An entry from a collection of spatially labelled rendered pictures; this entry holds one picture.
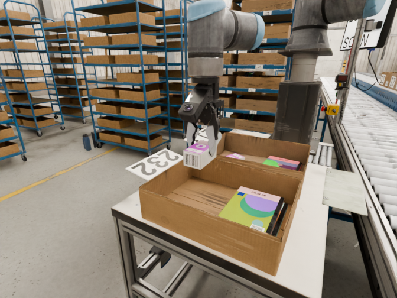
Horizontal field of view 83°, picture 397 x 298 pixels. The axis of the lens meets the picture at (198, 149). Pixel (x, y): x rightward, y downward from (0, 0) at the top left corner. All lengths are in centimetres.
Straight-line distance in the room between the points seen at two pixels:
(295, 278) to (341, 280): 114
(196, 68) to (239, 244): 42
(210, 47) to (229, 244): 45
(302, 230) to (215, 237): 25
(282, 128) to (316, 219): 60
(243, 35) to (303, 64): 62
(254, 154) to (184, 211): 60
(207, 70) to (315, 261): 50
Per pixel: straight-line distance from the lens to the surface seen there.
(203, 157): 60
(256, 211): 64
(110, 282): 157
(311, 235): 69
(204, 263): 62
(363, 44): 207
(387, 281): 72
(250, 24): 66
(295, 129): 122
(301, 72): 121
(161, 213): 62
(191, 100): 56
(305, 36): 120
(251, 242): 52
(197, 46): 58
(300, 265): 60
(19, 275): 184
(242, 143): 109
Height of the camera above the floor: 117
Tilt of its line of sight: 21 degrees down
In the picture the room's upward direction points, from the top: straight up
